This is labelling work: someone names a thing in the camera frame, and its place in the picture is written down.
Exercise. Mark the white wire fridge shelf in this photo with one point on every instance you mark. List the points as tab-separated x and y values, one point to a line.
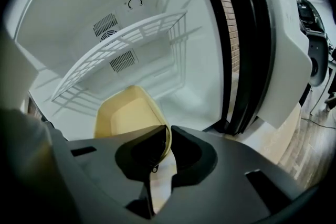
64	81

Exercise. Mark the white fridge door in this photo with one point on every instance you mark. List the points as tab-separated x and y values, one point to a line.
288	60

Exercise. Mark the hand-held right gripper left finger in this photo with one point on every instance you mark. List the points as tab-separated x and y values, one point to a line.
105	165

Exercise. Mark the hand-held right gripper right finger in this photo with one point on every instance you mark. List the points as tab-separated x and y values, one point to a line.
223	186

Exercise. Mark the yellow plastic tub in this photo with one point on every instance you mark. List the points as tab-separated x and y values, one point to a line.
131	115

